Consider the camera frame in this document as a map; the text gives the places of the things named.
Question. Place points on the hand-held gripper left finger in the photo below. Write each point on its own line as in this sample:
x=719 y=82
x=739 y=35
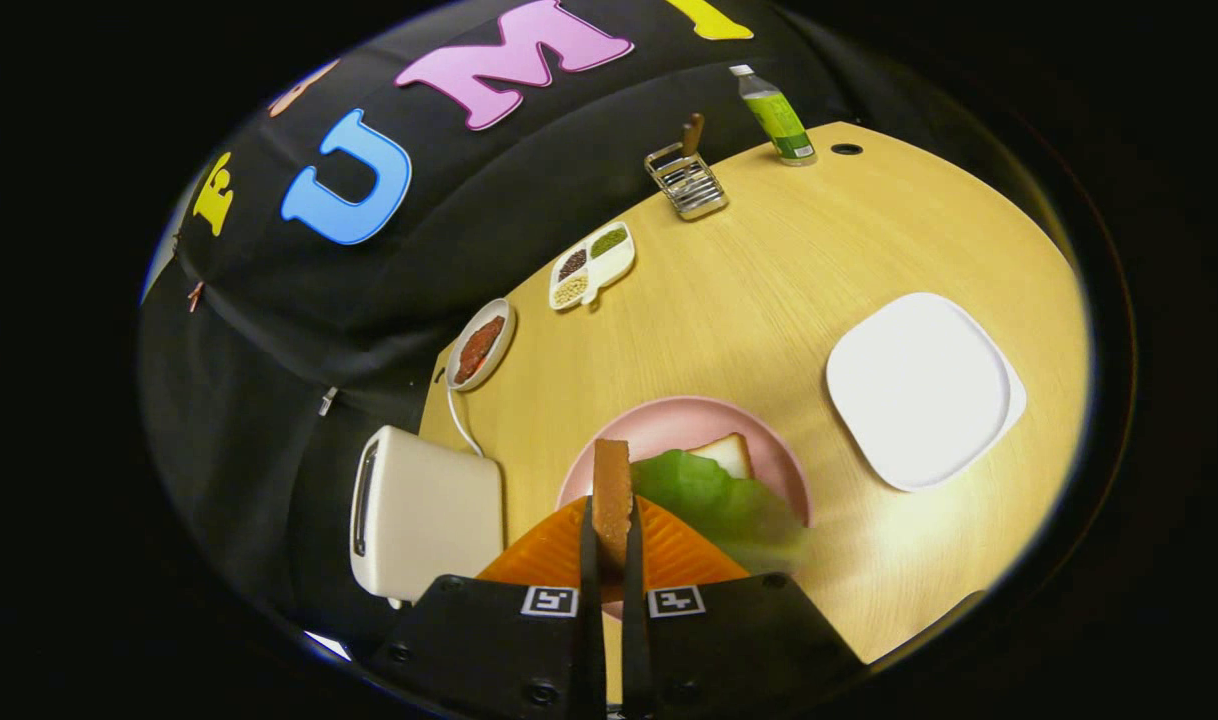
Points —
x=591 y=640

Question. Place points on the white bread slice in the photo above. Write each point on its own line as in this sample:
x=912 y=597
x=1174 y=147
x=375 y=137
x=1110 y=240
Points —
x=727 y=455
x=612 y=500

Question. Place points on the green lettuce leaf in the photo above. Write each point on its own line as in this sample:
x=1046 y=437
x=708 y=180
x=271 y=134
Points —
x=719 y=505

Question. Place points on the white cloth clip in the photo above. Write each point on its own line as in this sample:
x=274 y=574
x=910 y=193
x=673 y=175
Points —
x=327 y=401

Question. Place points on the white oval plate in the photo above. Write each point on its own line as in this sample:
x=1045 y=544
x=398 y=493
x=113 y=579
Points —
x=510 y=322

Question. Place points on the white square plate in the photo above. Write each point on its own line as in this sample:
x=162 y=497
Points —
x=919 y=390

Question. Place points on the pink round plate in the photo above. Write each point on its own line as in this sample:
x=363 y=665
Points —
x=669 y=420

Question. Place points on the white divided dish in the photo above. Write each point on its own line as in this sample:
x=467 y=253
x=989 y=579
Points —
x=614 y=265

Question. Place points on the pile of green beans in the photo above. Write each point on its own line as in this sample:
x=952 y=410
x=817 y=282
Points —
x=609 y=241

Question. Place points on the pile of yellow beans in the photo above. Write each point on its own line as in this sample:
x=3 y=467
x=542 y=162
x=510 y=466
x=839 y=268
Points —
x=569 y=291

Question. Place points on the black table grommet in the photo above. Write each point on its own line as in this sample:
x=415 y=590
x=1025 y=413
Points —
x=846 y=149

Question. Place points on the red meat slice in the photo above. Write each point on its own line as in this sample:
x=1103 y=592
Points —
x=479 y=348

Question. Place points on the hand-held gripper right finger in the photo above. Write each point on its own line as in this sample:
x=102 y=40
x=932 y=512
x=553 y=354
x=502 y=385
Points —
x=637 y=650

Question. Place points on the white toaster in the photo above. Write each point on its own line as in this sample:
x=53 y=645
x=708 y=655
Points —
x=429 y=515

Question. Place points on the green label plastic bottle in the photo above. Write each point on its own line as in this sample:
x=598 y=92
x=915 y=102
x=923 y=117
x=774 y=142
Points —
x=777 y=118

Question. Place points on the pile of dark beans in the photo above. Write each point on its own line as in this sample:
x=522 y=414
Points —
x=572 y=264

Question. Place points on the pink cloth clip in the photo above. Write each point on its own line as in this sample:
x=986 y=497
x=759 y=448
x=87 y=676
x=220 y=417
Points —
x=196 y=296

